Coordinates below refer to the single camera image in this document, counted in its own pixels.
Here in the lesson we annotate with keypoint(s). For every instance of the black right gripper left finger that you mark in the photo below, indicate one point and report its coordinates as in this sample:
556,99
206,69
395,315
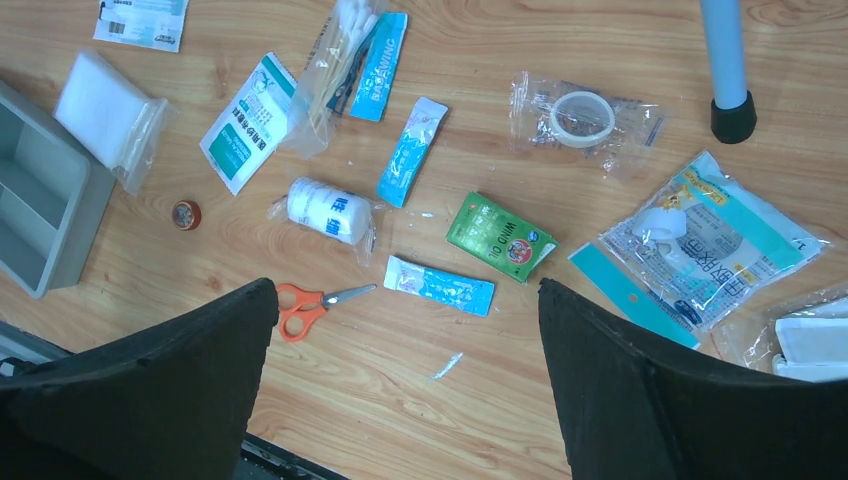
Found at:
169,402

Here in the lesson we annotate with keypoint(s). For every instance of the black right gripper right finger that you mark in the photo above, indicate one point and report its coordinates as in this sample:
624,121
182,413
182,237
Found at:
634,405

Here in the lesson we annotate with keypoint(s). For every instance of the green wind oil box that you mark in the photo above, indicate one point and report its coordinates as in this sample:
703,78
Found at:
499,238

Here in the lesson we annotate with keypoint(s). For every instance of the white gauze pad bag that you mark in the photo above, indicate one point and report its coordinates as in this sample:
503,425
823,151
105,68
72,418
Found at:
113,119

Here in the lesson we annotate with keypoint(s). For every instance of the adhesive tape pack blue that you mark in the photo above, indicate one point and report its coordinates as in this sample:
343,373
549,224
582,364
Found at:
700,247

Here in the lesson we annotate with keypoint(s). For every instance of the white pads zip bag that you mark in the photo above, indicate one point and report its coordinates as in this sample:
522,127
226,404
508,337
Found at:
802,338

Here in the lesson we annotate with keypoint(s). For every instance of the blue white sachet lower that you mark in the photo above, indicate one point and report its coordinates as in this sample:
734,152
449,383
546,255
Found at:
471,296

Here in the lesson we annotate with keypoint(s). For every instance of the blue white sachet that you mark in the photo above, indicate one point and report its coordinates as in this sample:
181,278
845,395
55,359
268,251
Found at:
410,152
471,296

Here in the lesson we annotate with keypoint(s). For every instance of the white bandage roll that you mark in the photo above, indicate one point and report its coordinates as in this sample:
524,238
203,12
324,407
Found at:
333,212

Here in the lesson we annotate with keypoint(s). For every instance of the grey plastic tray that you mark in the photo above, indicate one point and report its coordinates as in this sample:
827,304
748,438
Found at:
53,196

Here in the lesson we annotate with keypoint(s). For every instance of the medical gauze packet teal white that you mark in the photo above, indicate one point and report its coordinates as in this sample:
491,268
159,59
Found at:
252,126

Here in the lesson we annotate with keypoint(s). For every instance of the tape roll in bag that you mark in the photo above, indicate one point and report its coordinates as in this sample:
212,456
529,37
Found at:
615,133

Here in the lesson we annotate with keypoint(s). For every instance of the blue music stand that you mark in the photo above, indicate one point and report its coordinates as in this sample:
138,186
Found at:
733,111

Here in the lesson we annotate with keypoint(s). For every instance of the blue white sachet middle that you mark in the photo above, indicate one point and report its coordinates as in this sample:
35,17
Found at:
410,152

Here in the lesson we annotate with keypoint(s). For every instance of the blue Basewing sachet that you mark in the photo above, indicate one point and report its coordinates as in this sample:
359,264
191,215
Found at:
378,73

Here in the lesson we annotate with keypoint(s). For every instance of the white packet with barcode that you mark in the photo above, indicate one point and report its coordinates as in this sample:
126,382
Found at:
153,24

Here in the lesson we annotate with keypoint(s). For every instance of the cotton swabs bag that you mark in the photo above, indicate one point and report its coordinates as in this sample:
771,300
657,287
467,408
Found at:
326,82

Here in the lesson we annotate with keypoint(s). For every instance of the orange handled scissors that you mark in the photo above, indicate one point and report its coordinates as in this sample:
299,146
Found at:
309,306

